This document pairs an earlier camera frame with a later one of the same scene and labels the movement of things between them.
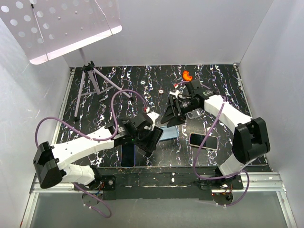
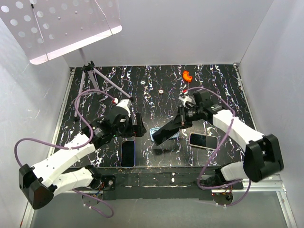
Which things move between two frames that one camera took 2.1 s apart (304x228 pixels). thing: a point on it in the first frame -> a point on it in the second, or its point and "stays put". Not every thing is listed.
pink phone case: x=195 y=139 stays put
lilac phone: x=145 y=153 -> x=167 y=131
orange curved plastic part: x=186 y=76 stays put
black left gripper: x=149 y=145 -> x=139 y=130
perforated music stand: x=45 y=30 stays put
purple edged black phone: x=128 y=156 stays put
